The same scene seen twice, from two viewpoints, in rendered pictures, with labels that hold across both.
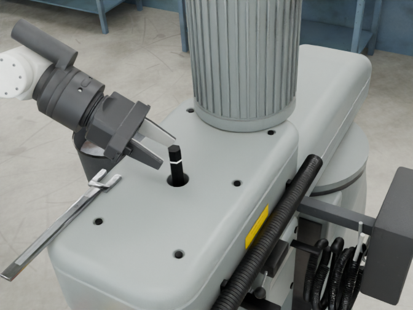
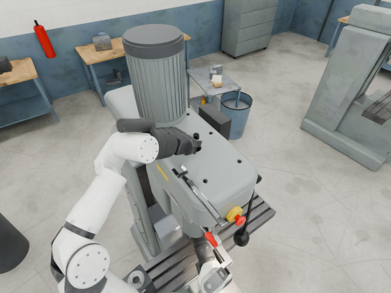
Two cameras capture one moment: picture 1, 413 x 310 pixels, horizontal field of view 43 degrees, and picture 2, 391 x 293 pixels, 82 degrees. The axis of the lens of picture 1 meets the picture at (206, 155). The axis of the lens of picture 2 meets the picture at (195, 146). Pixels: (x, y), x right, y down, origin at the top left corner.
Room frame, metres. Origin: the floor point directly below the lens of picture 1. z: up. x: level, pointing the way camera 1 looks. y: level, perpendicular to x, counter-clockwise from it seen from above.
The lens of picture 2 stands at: (0.42, 0.57, 2.47)
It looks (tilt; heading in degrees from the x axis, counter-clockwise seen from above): 45 degrees down; 294
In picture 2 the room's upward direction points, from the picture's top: straight up
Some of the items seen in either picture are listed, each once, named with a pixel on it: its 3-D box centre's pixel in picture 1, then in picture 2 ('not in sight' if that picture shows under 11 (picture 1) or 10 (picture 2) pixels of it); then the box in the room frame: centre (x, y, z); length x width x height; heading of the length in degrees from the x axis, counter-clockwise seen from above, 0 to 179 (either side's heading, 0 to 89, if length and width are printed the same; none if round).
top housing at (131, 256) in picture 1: (186, 207); (194, 160); (0.66, 0.04, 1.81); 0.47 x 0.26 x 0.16; 148
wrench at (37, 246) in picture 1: (63, 220); (198, 193); (0.57, 0.23, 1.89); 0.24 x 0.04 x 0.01; 148
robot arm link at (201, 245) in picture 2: not in sight; (201, 244); (0.58, 0.12, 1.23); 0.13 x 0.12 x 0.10; 43
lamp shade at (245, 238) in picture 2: not in sight; (241, 236); (0.40, 0.08, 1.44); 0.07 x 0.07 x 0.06
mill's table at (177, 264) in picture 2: not in sight; (202, 247); (0.61, 0.00, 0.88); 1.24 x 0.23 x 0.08; 58
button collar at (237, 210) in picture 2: not in sight; (234, 214); (0.45, 0.17, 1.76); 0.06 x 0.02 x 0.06; 58
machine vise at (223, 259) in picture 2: not in sight; (209, 243); (0.58, 0.00, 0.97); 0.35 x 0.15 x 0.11; 146
